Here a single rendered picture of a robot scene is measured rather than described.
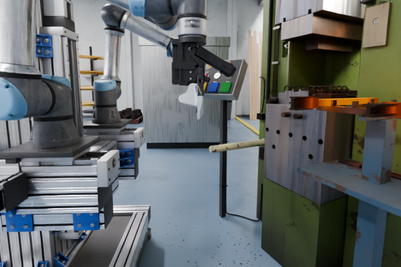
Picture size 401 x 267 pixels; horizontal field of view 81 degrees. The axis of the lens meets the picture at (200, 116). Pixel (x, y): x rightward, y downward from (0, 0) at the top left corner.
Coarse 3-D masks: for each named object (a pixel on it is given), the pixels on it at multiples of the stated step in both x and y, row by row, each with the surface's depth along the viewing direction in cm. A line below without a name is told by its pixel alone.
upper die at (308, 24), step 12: (288, 24) 126; (300, 24) 119; (312, 24) 113; (324, 24) 117; (336, 24) 121; (348, 24) 125; (360, 24) 130; (288, 36) 126; (300, 36) 121; (312, 36) 121; (324, 36) 121; (336, 36) 122; (348, 36) 126; (360, 36) 131
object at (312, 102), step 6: (294, 102) 77; (300, 102) 78; (306, 102) 79; (312, 102) 79; (318, 102) 79; (324, 102) 81; (330, 102) 82; (342, 102) 84; (348, 102) 86; (360, 102) 88; (366, 102) 89; (294, 108) 77; (300, 108) 77; (306, 108) 78; (312, 108) 79
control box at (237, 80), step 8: (240, 64) 156; (208, 72) 170; (216, 72) 166; (240, 72) 156; (216, 80) 163; (224, 80) 158; (232, 80) 155; (240, 80) 156; (232, 88) 152; (240, 88) 157; (208, 96) 164; (216, 96) 160; (224, 96) 155; (232, 96) 151
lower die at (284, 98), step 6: (300, 90) 121; (306, 90) 123; (312, 90) 125; (318, 90) 127; (324, 90) 130; (330, 90) 132; (348, 90) 136; (354, 90) 136; (282, 96) 132; (288, 96) 128; (294, 96) 125; (300, 96) 121; (306, 96) 118; (282, 102) 133; (288, 102) 129
